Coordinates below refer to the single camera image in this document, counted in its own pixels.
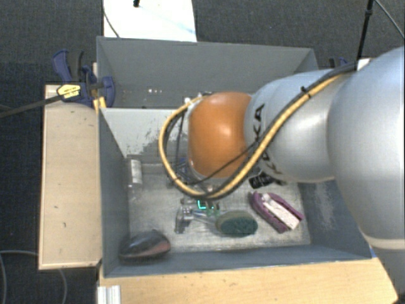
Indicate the black cylinder on white bracket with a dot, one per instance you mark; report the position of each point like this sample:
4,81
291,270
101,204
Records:
261,181

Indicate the grey metal bin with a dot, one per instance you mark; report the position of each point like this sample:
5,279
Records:
152,74

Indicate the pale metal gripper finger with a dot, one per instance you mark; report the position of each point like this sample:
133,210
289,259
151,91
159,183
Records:
205,219
182,222

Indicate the green and tan oval scrubber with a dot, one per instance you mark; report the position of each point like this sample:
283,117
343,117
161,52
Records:
238,225

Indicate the pale wood board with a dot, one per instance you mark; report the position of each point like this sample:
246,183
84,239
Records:
71,182

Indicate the black and red oval object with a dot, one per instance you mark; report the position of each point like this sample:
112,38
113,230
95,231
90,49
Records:
144,247

